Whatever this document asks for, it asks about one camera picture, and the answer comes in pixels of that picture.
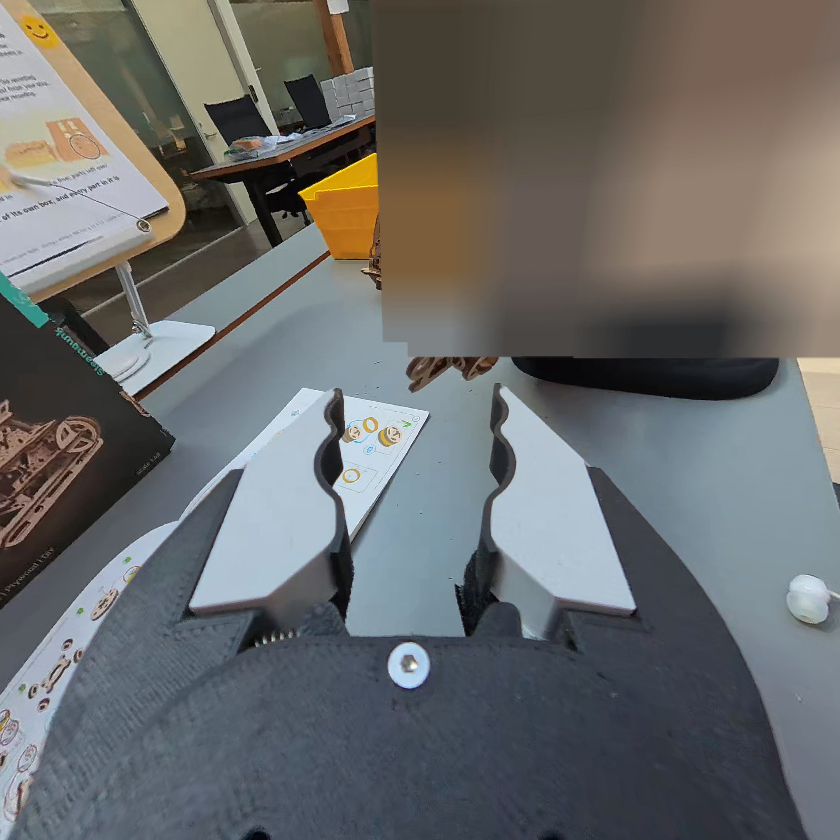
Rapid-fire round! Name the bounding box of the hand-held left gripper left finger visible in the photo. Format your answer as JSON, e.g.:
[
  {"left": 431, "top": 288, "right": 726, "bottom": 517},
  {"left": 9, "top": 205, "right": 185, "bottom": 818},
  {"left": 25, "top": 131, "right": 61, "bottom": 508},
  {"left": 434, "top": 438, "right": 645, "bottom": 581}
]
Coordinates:
[{"left": 189, "top": 387, "right": 354, "bottom": 632}]

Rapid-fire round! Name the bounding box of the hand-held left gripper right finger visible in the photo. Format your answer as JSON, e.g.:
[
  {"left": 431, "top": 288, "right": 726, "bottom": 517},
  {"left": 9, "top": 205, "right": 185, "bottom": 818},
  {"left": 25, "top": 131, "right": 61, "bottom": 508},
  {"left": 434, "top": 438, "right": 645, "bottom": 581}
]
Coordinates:
[{"left": 463, "top": 383, "right": 637, "bottom": 641}]

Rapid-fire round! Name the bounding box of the small white round plug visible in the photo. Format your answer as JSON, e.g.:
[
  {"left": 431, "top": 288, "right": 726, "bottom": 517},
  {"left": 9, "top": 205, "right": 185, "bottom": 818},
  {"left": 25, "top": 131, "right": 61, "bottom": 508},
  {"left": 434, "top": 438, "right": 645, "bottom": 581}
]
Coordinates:
[{"left": 786, "top": 574, "right": 840, "bottom": 624}]

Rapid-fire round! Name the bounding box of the black office chair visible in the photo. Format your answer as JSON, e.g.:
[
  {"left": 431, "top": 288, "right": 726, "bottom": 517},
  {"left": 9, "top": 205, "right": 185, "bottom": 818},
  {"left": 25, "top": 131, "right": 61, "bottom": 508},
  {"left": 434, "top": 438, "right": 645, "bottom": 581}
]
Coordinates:
[
  {"left": 283, "top": 74, "right": 332, "bottom": 130},
  {"left": 203, "top": 95, "right": 309, "bottom": 221}
]

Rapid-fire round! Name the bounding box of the yellow plastic bin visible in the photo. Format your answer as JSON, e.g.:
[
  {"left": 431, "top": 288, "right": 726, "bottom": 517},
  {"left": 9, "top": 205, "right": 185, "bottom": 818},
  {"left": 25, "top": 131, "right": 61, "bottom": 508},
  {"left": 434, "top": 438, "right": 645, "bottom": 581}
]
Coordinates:
[{"left": 298, "top": 152, "right": 380, "bottom": 260}]

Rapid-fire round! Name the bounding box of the wooden document stand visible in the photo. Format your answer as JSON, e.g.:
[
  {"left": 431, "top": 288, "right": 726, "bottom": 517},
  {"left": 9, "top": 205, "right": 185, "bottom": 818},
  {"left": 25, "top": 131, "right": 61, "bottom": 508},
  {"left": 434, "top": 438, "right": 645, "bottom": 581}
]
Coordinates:
[{"left": 0, "top": 0, "right": 217, "bottom": 385}]

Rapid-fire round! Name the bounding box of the printed instruction sheet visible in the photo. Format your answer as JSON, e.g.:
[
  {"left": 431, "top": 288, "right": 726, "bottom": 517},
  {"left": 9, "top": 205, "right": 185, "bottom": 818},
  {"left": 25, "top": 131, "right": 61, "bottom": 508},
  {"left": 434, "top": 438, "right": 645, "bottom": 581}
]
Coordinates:
[{"left": 0, "top": 0, "right": 170, "bottom": 277}]

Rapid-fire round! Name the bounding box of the brown-edged office desk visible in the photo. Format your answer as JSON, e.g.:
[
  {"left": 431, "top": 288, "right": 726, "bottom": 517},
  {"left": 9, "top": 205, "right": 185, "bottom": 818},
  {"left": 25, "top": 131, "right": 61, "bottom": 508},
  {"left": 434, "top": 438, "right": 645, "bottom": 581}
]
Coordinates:
[{"left": 190, "top": 115, "right": 376, "bottom": 247}]

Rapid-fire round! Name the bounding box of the stack of white boxes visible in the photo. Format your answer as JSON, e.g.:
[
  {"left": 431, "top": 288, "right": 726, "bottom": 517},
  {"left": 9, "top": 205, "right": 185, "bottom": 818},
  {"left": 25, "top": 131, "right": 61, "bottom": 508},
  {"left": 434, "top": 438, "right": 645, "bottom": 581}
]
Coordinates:
[{"left": 319, "top": 67, "right": 375, "bottom": 122}]

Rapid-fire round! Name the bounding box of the black model kit box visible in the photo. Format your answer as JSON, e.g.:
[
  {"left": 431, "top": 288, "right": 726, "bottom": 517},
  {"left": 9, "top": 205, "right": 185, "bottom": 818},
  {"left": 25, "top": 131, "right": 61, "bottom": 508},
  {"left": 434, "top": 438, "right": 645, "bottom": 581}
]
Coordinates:
[{"left": 0, "top": 295, "right": 176, "bottom": 608}]

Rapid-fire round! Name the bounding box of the wooden gear assembly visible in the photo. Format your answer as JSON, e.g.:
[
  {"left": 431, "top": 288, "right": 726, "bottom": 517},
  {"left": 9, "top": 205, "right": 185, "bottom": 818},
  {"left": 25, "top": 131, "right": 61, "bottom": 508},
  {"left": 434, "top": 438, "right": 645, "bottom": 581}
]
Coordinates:
[{"left": 406, "top": 356, "right": 500, "bottom": 393}]

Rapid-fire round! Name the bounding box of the wooden model piece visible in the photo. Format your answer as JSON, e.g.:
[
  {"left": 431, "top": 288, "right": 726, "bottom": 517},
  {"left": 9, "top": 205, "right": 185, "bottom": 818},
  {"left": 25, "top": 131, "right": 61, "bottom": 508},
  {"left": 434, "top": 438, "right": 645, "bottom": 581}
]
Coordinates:
[{"left": 361, "top": 217, "right": 383, "bottom": 291}]

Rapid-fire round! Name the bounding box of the illustrated assembly booklet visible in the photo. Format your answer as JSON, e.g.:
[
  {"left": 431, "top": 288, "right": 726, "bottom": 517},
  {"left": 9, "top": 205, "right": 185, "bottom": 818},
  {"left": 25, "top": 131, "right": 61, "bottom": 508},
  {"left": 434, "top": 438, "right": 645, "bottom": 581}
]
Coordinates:
[{"left": 0, "top": 387, "right": 431, "bottom": 840}]

